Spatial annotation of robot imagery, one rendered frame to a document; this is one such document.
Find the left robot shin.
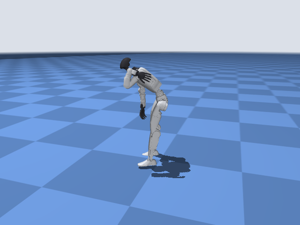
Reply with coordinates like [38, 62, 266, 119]
[147, 131, 160, 162]

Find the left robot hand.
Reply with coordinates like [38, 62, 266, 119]
[132, 70, 151, 83]

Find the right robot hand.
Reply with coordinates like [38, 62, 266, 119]
[139, 104, 146, 119]

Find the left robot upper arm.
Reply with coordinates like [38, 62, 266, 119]
[126, 69, 146, 89]

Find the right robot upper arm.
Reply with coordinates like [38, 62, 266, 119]
[137, 82, 145, 94]

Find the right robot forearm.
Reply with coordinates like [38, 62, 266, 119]
[139, 93, 146, 107]

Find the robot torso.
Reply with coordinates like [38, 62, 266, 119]
[138, 67, 168, 103]

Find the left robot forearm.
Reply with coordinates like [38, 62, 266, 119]
[124, 68, 137, 88]

